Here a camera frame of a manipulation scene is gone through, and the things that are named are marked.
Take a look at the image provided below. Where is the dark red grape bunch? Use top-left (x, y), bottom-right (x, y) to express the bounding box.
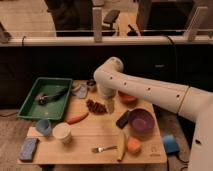
top-left (86, 99), bottom-right (107, 114)

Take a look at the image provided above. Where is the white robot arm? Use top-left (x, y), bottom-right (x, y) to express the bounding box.
top-left (93, 57), bottom-right (213, 171)

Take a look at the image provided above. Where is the white paper cup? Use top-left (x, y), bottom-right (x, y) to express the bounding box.
top-left (52, 122), bottom-right (72, 144)

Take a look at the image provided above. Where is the small blue cup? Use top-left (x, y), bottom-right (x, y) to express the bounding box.
top-left (36, 119), bottom-right (52, 136)

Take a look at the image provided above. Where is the orange bowl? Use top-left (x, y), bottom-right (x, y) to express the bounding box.
top-left (118, 91), bottom-right (137, 103)

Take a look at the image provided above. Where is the black rectangular block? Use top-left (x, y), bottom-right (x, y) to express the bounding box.
top-left (116, 110), bottom-right (130, 129)

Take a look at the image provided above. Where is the small metal can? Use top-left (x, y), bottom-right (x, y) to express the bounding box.
top-left (86, 79), bottom-right (97, 92)

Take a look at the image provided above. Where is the grey blue cloth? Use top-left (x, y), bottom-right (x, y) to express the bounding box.
top-left (72, 84), bottom-right (88, 99)

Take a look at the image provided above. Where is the purple bowl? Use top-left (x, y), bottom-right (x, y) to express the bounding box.
top-left (128, 108), bottom-right (155, 134)

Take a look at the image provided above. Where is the orange carrot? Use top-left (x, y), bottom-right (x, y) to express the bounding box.
top-left (66, 112), bottom-right (89, 125)

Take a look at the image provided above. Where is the wooden table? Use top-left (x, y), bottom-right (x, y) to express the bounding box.
top-left (16, 79), bottom-right (168, 166)

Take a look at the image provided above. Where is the yellow banana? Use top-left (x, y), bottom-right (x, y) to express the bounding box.
top-left (117, 131), bottom-right (126, 161)

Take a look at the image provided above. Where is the silver fork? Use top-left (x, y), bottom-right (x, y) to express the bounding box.
top-left (91, 146), bottom-right (117, 153)

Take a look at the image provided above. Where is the green plastic tray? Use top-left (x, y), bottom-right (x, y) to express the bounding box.
top-left (17, 77), bottom-right (72, 121)

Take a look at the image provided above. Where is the blue object on floor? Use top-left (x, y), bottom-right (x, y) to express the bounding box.
top-left (163, 135), bottom-right (180, 154)

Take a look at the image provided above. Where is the blue sponge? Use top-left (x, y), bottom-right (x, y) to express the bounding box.
top-left (19, 138), bottom-right (39, 161)

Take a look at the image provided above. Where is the white railing bar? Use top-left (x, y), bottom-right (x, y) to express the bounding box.
top-left (0, 35), bottom-right (213, 47)

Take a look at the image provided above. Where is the black handled tool in tray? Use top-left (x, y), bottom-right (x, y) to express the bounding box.
top-left (35, 87), bottom-right (68, 105)

